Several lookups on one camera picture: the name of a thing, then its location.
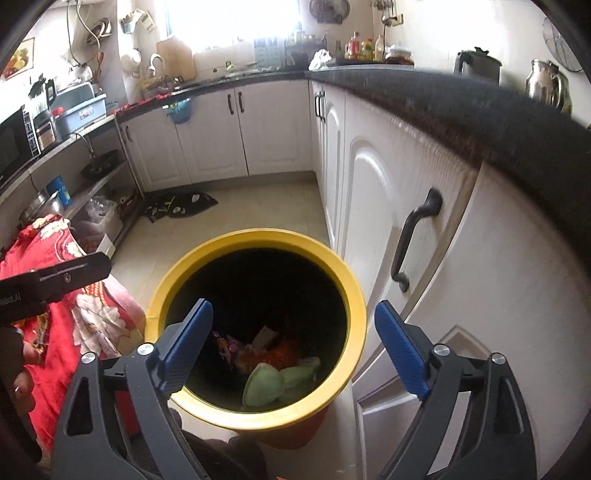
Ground fruit picture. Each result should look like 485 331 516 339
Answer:
0 37 35 81

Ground bright window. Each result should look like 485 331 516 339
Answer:
166 0 301 51

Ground blue canister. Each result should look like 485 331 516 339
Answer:
46 175 72 208

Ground pale blue knife block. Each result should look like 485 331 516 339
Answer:
254 37 284 70

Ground black stone countertop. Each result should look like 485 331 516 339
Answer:
115 65 591 222

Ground clear plastic storage box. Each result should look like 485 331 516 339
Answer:
74 196 123 241

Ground purple snack wrapper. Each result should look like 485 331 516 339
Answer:
213 330 243 370

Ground grey kettle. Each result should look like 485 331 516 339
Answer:
453 47 502 85

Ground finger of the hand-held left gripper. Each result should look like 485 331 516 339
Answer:
28 253 112 302

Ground black blender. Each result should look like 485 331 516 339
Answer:
28 78 58 153

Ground green foam fruit net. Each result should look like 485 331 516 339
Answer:
242 356 321 407

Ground red floral blanket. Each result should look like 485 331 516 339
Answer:
0 213 146 455

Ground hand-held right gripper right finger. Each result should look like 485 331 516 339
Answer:
375 300 539 480

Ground stainless steel shelf unit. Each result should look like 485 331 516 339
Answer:
0 113 139 259

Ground hanging kitchen utensils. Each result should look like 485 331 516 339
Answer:
369 0 398 24

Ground red counter cloth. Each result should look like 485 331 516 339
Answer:
115 92 171 114

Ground yellow rimmed waste bin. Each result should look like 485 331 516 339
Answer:
144 229 368 450

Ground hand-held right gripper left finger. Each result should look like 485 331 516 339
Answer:
52 299 214 480

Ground white kitchen cabinets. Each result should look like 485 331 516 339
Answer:
116 78 591 480

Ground red plastic wrapper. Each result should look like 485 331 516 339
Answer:
240 339 301 370

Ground wooden cutting board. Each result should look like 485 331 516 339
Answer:
157 37 195 81

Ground wire mesh skimmer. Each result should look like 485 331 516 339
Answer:
540 18 585 75

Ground black microwave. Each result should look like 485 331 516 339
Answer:
0 106 40 183

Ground small black fan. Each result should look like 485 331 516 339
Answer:
308 0 352 25

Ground steel jug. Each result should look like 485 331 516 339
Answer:
525 58 573 116

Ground black wok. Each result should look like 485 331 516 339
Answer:
81 150 120 181

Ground white lidded jar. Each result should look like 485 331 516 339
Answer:
385 45 415 65

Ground pale plastic container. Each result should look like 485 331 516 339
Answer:
58 82 100 108

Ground person's dark clothed leg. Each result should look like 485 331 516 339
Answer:
168 406 269 480

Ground wall utensil holder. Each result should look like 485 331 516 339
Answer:
119 9 148 35

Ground clear plastic bag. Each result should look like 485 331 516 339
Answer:
308 48 335 71

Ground sink side cleaning supplies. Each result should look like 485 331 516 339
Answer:
141 76 178 95

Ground grey plastic dish box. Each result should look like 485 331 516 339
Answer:
53 102 108 138

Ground person's left hand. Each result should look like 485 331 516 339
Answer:
0 325 40 416

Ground blue hanging basket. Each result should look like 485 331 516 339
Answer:
163 99 195 125

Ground dark patterned floor mat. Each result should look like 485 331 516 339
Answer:
145 191 220 222

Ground steel pot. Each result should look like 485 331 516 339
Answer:
18 189 63 223

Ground black spice rack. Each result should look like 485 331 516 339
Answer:
284 30 328 68

